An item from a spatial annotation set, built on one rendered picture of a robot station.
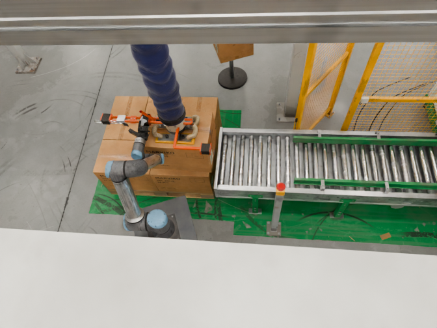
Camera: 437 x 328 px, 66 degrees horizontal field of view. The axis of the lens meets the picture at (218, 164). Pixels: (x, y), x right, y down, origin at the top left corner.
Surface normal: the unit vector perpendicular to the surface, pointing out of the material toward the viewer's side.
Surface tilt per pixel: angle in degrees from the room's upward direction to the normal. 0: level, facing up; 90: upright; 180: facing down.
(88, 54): 0
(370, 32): 90
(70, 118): 0
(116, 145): 0
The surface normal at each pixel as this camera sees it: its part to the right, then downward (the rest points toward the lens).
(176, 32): -0.09, 0.88
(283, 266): -0.09, -0.48
